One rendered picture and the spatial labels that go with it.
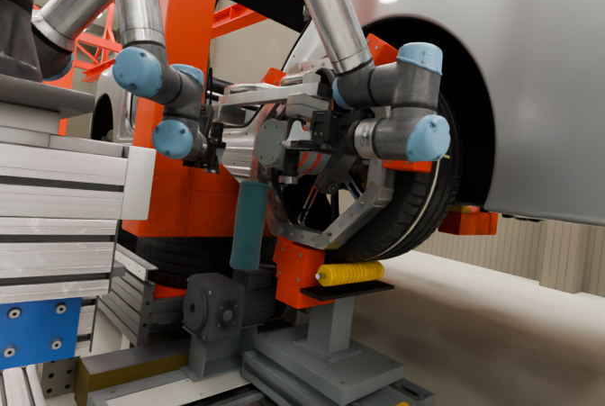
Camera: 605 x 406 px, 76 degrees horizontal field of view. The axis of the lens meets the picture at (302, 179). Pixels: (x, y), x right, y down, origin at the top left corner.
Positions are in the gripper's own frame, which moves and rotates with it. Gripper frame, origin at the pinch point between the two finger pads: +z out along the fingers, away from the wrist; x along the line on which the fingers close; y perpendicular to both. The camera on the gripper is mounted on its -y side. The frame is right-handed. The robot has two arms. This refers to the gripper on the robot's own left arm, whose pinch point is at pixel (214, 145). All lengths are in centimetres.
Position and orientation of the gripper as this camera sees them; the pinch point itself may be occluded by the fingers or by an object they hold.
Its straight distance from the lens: 115.7
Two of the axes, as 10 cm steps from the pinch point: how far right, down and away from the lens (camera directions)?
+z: 0.3, 0.1, 10.0
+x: 9.9, 1.2, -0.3
